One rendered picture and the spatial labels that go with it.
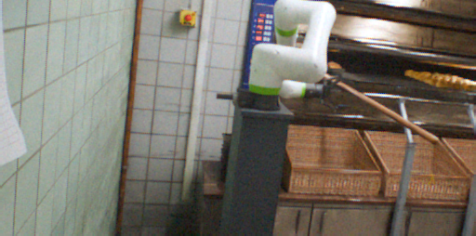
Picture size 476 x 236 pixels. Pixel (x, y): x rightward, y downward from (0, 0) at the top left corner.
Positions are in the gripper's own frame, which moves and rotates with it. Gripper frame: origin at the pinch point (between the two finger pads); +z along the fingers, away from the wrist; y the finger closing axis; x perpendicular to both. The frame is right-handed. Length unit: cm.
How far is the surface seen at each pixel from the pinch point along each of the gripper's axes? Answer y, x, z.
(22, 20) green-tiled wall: -31, 126, -120
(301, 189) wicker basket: 58, -8, -16
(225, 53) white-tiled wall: -7, -59, -63
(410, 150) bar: 28.5, 2.9, 40.8
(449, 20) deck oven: -48, -57, 87
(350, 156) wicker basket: 52, -50, 28
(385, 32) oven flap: -34, -57, 41
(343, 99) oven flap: 15, -59, 20
